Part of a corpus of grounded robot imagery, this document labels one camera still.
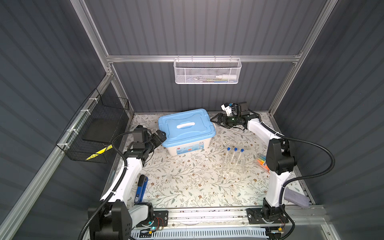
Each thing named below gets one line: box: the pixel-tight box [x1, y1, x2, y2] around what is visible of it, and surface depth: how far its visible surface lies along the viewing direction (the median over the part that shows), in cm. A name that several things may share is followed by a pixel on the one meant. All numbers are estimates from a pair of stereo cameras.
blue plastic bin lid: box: [158, 108, 217, 148], surface depth 91 cm
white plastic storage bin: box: [165, 137, 213, 157], surface depth 95 cm
